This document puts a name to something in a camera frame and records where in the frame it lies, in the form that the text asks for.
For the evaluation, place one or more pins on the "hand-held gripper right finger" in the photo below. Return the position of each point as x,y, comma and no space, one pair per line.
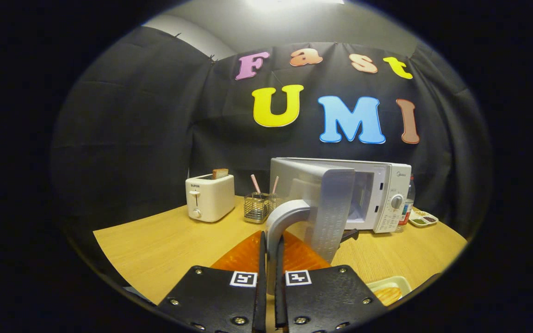
279,296

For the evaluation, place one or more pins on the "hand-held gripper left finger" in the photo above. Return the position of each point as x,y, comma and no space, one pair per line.
261,296

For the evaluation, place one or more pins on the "white microwave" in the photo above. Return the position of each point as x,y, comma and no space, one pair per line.
377,185

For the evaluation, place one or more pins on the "white toaster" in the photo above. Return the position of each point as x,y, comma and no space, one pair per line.
211,199

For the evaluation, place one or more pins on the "white cherry print plate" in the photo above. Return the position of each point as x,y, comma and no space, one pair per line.
389,282

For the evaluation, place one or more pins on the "pink striped straw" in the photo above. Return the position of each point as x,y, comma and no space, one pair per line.
275,185
256,184

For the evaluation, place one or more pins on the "toast slice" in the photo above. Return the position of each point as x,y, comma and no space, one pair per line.
220,173

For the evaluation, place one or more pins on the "clear plastic water bottle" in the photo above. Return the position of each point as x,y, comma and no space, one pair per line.
407,203

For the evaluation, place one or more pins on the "white divided condiment dish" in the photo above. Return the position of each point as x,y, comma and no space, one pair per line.
424,219

